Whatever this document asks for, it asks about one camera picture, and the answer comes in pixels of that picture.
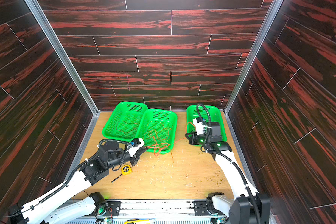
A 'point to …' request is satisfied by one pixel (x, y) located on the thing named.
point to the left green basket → (124, 120)
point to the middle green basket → (168, 117)
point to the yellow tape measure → (126, 170)
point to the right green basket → (210, 113)
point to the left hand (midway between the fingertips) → (146, 147)
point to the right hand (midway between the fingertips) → (190, 133)
